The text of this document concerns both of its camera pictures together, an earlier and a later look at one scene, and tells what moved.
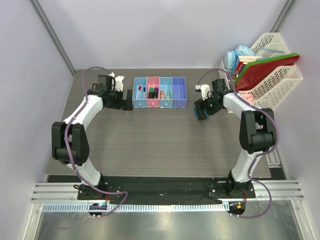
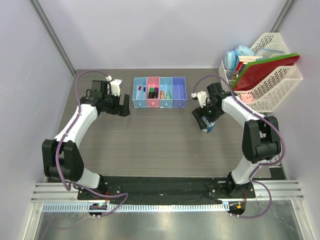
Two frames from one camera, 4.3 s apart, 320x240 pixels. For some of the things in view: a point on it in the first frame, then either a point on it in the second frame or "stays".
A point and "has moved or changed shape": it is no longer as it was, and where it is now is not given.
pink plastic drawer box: (153, 91) stays
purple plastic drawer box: (180, 97) stays
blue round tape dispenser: (197, 113) has moved or changed shape
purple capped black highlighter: (156, 91) stays
